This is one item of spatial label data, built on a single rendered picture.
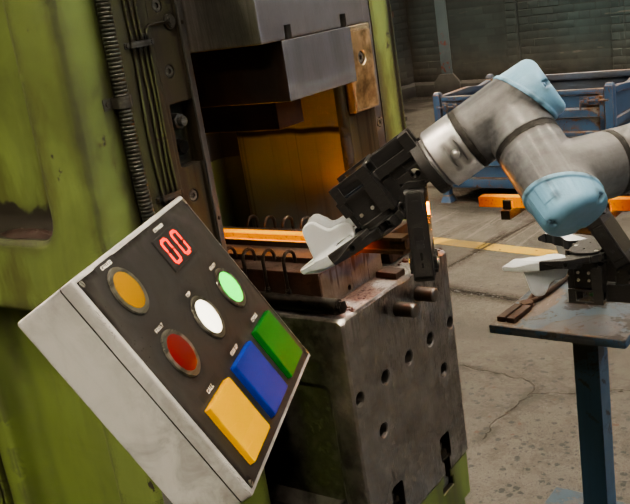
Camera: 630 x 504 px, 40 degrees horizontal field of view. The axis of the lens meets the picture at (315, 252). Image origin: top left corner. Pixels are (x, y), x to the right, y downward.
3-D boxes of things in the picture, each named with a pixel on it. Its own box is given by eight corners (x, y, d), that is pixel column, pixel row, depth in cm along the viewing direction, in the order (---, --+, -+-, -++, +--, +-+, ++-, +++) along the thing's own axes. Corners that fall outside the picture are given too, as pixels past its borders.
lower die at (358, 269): (383, 271, 162) (377, 227, 160) (323, 310, 147) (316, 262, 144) (215, 259, 186) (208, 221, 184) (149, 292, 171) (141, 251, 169)
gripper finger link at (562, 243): (540, 265, 143) (573, 279, 135) (537, 231, 141) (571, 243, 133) (556, 261, 144) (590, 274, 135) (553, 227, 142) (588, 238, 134)
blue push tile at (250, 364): (289, 385, 105) (250, 338, 104) (277, 415, 98) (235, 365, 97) (278, 392, 106) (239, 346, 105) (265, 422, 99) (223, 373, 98)
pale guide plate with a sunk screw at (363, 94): (379, 105, 181) (369, 22, 176) (357, 113, 174) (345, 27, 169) (371, 105, 182) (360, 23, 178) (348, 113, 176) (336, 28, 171)
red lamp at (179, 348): (210, 364, 92) (202, 326, 91) (180, 382, 89) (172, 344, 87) (189, 360, 94) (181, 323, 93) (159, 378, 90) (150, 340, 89)
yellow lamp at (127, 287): (159, 303, 91) (150, 264, 90) (127, 319, 87) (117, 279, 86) (138, 300, 93) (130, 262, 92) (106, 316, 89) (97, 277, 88)
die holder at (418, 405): (468, 449, 182) (446, 248, 170) (377, 554, 153) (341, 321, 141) (262, 409, 215) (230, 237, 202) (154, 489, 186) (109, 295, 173)
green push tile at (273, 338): (304, 351, 114) (268, 308, 113) (293, 376, 107) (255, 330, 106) (293, 358, 115) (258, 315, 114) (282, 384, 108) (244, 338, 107)
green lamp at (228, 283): (254, 297, 111) (248, 265, 110) (230, 310, 107) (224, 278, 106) (235, 295, 113) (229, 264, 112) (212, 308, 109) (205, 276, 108)
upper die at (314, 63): (357, 80, 152) (350, 25, 149) (291, 101, 137) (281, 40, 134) (184, 95, 176) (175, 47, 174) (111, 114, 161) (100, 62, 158)
